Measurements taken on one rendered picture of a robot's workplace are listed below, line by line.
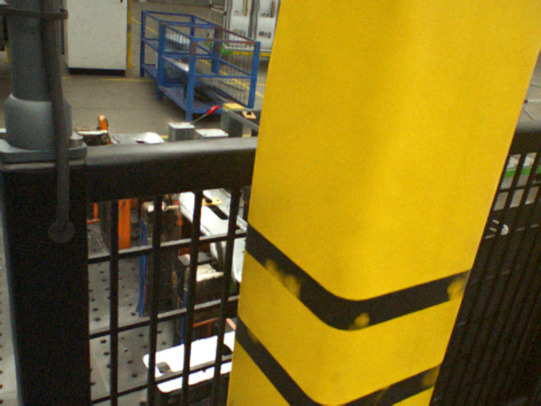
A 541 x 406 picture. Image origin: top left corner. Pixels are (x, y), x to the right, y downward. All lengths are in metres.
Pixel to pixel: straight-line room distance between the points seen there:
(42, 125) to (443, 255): 0.20
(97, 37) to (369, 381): 8.02
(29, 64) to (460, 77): 0.19
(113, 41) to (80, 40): 0.45
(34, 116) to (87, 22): 7.93
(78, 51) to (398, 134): 8.05
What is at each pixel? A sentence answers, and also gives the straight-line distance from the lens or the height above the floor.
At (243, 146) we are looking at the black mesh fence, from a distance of 0.32.
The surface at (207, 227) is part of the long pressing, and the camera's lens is 1.44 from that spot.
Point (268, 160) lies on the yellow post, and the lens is 0.28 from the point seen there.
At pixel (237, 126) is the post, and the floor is 1.09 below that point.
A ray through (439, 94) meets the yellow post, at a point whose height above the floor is 1.61.
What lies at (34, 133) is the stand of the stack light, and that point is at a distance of 0.27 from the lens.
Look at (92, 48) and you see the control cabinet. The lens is 8.25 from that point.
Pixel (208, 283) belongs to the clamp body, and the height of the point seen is 1.03.
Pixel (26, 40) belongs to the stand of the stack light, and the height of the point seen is 1.60.
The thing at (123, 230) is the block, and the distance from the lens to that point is 1.87.
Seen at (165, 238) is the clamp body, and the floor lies 0.95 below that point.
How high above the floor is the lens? 1.64
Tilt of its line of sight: 23 degrees down
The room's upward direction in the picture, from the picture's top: 8 degrees clockwise
